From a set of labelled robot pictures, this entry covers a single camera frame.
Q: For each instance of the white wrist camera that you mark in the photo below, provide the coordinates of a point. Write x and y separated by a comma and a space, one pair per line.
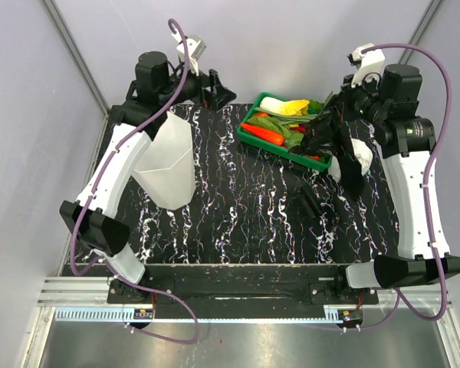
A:
196, 47
368, 64

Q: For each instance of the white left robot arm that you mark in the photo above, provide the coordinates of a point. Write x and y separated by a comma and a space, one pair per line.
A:
91, 217

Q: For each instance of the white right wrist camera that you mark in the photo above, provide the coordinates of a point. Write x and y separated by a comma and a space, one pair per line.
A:
368, 64

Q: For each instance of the green leafy vegetable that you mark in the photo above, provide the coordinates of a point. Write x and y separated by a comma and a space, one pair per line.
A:
291, 138

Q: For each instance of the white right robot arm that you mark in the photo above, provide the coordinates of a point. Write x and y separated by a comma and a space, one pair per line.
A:
406, 142

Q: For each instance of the aluminium rail with slots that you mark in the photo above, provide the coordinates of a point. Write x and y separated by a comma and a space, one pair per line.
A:
99, 300

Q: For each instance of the white and yellow cabbage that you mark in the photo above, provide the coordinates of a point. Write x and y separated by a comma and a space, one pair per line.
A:
285, 107

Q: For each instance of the crumpled white paper ball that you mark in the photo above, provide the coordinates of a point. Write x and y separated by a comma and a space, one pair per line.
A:
363, 155

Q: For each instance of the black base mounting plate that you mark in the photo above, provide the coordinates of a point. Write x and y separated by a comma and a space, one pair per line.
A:
250, 279

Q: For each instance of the black trash bag roll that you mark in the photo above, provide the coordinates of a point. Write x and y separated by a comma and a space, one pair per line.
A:
306, 198

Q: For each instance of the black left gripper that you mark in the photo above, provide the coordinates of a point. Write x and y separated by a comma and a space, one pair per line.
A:
219, 96

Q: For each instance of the white faceted trash bin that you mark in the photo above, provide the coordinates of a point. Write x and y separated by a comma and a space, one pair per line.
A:
166, 170

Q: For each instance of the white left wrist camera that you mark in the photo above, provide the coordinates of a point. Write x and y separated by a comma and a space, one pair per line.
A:
196, 47

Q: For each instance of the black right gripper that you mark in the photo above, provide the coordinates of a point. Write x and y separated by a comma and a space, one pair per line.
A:
344, 97

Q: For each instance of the green plastic vegetable tray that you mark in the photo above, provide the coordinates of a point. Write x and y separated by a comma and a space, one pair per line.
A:
319, 162

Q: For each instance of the orange carrot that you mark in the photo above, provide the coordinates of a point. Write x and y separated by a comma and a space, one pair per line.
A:
266, 135

